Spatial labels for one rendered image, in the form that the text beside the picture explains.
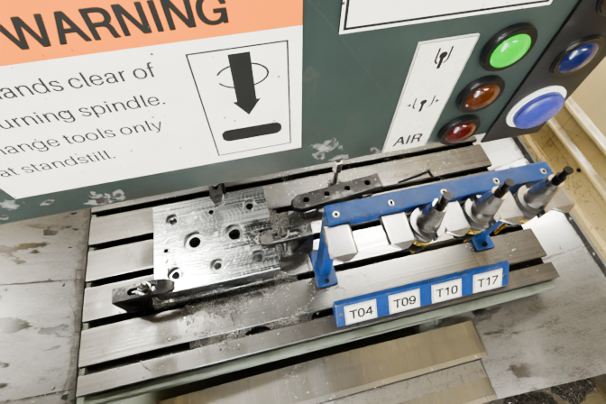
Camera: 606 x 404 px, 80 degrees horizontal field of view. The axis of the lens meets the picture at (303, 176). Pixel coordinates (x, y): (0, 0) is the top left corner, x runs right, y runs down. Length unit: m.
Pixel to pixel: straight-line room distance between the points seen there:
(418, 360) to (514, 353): 0.28
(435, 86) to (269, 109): 0.09
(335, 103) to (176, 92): 0.08
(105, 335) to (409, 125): 0.93
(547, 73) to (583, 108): 0.99
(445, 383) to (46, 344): 1.14
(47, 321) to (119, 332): 0.41
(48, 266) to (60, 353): 0.28
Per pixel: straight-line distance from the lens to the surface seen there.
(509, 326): 1.26
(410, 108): 0.22
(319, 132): 0.21
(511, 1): 0.19
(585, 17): 0.23
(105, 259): 1.11
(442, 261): 1.05
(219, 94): 0.17
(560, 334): 1.28
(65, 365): 1.37
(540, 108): 0.27
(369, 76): 0.19
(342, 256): 0.66
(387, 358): 1.10
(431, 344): 1.16
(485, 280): 1.03
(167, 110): 0.18
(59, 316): 1.40
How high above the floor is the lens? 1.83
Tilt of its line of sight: 58 degrees down
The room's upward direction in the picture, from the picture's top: 1 degrees clockwise
